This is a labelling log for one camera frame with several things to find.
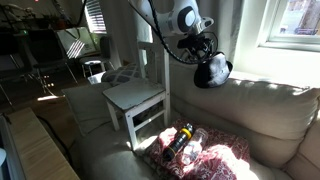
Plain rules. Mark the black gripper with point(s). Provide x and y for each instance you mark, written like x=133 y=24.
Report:
x=196 y=45

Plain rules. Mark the black fedora hat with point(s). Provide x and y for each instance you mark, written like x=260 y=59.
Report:
x=213 y=71

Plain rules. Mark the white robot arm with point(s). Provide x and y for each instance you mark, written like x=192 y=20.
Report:
x=173 y=16

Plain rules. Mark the small white wooden chair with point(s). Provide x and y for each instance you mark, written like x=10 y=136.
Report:
x=140 y=95

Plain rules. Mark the dark folding chair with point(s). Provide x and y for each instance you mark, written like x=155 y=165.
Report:
x=46 y=53

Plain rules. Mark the grey curtain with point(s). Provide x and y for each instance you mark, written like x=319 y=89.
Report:
x=226 y=26

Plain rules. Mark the beige fabric sofa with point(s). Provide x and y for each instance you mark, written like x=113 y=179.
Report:
x=233 y=113

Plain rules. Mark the grey diamond patterned cushion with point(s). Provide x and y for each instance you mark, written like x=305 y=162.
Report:
x=121 y=75

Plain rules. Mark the black yellow flashlight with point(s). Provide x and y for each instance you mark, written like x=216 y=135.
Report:
x=178 y=142

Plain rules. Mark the clear plastic water bottle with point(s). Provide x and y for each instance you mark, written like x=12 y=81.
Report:
x=194 y=145

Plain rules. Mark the round white stool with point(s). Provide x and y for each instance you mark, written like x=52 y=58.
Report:
x=94 y=63

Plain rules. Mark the window blinds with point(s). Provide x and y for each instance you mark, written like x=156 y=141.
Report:
x=94 y=15

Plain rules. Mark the red white patterned cloth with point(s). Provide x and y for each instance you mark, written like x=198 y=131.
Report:
x=213 y=156

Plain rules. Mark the beige square cushion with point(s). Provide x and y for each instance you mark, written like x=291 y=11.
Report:
x=87 y=105

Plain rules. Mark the light wooden table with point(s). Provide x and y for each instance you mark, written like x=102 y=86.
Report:
x=33 y=150

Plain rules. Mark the white window frame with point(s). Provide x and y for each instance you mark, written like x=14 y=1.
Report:
x=289 y=23

